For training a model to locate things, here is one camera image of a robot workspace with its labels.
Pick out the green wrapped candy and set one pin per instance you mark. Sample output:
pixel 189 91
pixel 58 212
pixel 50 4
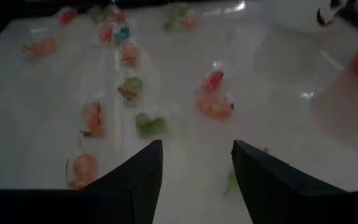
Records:
pixel 173 17
pixel 232 182
pixel 151 125
pixel 132 87

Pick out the red wrapped candy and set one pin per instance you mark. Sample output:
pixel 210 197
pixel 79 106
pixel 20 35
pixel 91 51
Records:
pixel 213 81
pixel 118 14
pixel 67 17
pixel 106 33

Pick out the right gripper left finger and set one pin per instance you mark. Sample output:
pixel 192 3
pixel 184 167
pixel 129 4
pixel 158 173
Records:
pixel 120 199

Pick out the orange wrapped candy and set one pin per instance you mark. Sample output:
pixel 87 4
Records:
pixel 93 119
pixel 190 21
pixel 84 169
pixel 129 54
pixel 214 107
pixel 40 48

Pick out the white bucket black pumpkin face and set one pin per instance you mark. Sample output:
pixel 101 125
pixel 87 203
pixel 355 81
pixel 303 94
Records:
pixel 303 15

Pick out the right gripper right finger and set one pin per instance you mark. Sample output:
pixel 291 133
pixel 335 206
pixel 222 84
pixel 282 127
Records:
pixel 278 196

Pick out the blue wrapped candy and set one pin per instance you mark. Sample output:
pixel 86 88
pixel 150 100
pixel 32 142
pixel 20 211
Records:
pixel 123 33

